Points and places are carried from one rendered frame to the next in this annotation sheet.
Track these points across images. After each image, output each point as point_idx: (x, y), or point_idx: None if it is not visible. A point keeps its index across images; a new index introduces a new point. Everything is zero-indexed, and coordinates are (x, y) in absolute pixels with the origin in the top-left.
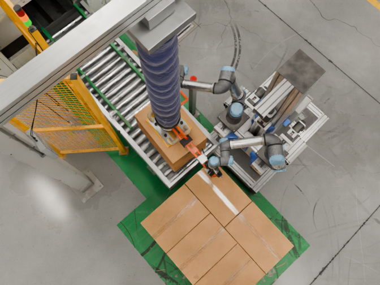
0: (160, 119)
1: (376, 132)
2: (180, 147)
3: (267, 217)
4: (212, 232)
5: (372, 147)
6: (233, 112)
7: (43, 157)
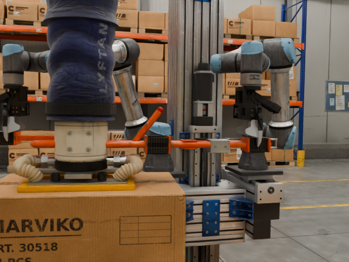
0: (92, 48)
1: (252, 252)
2: (153, 184)
3: None
4: None
5: (269, 259)
6: (160, 125)
7: None
